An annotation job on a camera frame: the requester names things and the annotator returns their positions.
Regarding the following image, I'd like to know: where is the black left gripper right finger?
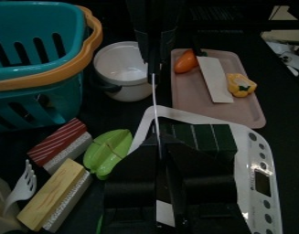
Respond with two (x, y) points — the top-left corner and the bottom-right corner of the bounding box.
(164, 142), (252, 234)

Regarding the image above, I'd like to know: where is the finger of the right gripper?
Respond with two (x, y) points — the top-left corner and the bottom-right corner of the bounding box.
(133, 29), (154, 84)
(152, 27), (177, 84)

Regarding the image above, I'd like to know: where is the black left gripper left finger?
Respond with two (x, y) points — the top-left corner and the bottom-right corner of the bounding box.
(101, 133), (161, 234)

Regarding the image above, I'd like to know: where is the dark green sushi roll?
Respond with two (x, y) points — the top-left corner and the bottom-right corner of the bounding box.
(157, 121), (239, 163)

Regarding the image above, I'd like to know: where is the yellow egg nigiri sushi toy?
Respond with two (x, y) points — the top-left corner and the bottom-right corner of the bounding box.
(15, 157), (93, 234)

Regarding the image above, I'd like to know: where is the red striped nigiri sushi toy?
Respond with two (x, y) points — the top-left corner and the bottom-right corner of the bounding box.
(25, 117), (93, 176)

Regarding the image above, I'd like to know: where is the orange toy pepper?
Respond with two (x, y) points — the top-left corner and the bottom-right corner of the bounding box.
(172, 48), (200, 75)

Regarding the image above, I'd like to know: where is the light green toy vegetable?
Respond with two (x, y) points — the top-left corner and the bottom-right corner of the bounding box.
(81, 128), (134, 181)

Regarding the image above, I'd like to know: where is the white kitchen scale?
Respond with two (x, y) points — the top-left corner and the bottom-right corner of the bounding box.
(128, 105), (284, 234)

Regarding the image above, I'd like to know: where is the toy cleaver with white blade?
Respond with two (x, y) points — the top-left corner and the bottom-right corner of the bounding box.
(190, 36), (235, 105)

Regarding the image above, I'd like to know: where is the pink plastic tray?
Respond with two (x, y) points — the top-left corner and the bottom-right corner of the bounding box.
(169, 48), (267, 130)

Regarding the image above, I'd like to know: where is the yellow toy bell pepper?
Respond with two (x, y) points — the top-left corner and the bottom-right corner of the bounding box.
(224, 72), (259, 99)

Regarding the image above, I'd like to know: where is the white plastic fork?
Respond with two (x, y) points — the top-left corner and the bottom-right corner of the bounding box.
(1, 158), (37, 218)

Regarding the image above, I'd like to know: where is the teal plastic basket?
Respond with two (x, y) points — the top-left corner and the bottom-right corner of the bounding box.
(0, 0), (96, 134)

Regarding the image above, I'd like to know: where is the beige furniture piece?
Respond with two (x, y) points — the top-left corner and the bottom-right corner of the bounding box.
(259, 5), (299, 46)

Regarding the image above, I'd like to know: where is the beige plastic item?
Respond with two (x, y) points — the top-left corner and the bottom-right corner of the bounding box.
(0, 173), (26, 234)

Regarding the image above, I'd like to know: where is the white pot with black handle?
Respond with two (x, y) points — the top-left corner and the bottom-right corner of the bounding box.
(92, 40), (157, 103)

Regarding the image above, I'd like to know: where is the orange basket handle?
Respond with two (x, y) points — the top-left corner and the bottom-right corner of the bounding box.
(0, 5), (104, 93)

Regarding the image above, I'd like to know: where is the white gear with cables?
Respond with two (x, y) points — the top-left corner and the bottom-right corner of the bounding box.
(264, 41), (299, 78)

